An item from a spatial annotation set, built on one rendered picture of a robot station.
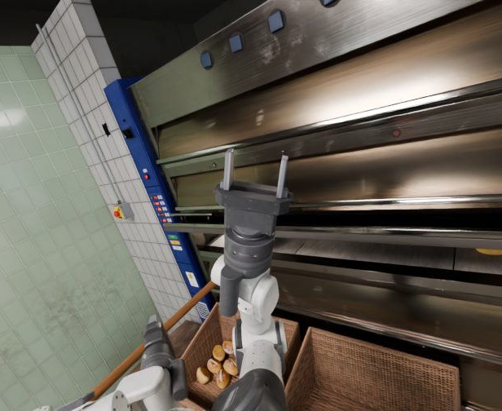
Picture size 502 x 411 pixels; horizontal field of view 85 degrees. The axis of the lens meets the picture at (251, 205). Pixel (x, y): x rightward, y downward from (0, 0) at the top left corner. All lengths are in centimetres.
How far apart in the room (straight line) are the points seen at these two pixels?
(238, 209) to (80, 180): 193
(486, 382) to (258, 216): 107
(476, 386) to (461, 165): 78
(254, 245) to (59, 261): 191
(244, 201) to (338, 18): 62
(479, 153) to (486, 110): 11
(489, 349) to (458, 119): 70
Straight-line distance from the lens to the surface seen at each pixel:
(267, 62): 100
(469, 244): 81
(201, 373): 170
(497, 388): 135
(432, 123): 87
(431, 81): 84
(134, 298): 252
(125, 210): 201
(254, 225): 44
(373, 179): 93
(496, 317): 115
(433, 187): 90
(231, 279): 47
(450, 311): 115
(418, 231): 81
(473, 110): 86
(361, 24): 89
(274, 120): 100
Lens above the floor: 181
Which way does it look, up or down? 17 degrees down
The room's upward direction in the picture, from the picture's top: 17 degrees counter-clockwise
